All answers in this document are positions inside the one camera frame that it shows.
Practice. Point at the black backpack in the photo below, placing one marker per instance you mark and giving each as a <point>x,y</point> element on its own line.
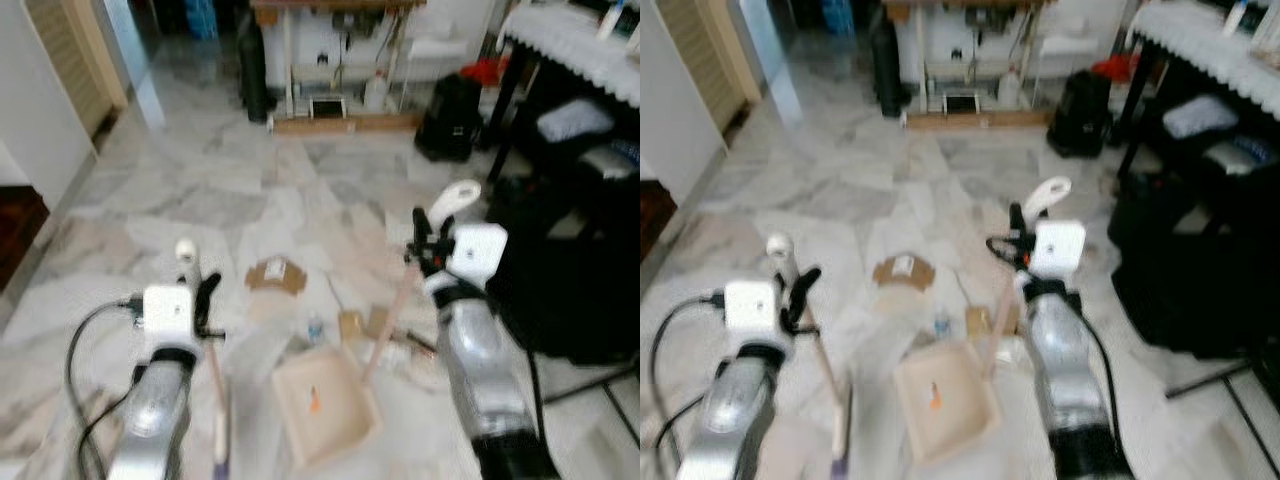
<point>450,120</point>
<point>1080,115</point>

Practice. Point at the large black bag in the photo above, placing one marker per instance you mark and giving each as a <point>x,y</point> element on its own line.
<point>570,270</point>
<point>1190,270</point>

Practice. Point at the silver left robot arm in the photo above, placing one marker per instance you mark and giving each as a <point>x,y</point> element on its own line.
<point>150,410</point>
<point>735,410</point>

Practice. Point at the wooden broom with white grip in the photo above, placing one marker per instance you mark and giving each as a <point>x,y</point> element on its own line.
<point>832,400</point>
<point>218,400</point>

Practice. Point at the brown cardboard piece with label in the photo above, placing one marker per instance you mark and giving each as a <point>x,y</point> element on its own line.
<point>903,273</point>
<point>278,277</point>

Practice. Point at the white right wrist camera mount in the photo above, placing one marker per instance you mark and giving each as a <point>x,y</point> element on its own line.
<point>1060,250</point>
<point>478,255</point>

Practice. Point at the red cloth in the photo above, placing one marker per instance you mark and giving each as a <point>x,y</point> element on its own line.
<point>488,72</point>
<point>1118,70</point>

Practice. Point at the white bottle with blue cap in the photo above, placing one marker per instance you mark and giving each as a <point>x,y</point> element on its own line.
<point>612,20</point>
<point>1239,18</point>

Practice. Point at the thin brown wooden stick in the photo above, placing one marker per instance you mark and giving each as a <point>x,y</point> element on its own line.
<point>415,342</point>

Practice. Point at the tall black cylinder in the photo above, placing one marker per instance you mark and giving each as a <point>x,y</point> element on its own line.
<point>252,70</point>
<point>885,65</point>

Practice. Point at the blue plastic crate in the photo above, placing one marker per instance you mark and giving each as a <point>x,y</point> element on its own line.
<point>200,18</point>
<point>836,15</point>

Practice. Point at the small plain cardboard piece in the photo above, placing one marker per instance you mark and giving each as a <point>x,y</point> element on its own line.
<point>352,325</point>
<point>980,322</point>

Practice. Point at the black metal stand legs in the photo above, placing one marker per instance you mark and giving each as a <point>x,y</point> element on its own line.
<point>590,385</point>
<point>1220,380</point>

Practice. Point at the white framed dark tablet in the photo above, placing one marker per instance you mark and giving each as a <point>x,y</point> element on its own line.
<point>961,103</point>
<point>326,108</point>

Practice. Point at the long wooden plank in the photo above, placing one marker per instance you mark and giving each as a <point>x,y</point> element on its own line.
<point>975,119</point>
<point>345,123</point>

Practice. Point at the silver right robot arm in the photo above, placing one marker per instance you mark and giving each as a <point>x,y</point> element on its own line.
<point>490,370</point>
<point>1070,370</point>

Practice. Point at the wooden louvre door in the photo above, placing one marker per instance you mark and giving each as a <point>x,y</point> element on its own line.
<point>70,60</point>
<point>705,55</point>

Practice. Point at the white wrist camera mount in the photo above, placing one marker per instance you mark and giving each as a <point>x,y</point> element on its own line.
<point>478,255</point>
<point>752,310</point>
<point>168,315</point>
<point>1060,250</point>

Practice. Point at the white framed wooden workbench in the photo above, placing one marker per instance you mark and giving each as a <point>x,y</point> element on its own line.
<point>330,40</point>
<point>960,40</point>

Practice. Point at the small clear plastic bottle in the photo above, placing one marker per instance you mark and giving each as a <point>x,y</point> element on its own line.
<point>942,326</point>
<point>315,332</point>

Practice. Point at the table with white lace cloth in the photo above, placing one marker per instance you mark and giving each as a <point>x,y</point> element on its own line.
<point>575,45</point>
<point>1210,50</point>

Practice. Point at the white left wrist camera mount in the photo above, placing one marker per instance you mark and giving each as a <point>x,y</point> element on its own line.
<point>168,315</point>
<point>752,310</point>

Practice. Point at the small orange scrap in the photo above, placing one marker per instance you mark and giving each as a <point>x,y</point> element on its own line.
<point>315,400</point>
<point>935,397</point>

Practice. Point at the white plastic jug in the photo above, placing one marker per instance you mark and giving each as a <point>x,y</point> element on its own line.
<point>1009,90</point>
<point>375,95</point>

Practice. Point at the white folding chair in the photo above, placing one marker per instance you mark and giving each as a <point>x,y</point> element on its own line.
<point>435,48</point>
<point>1065,47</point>

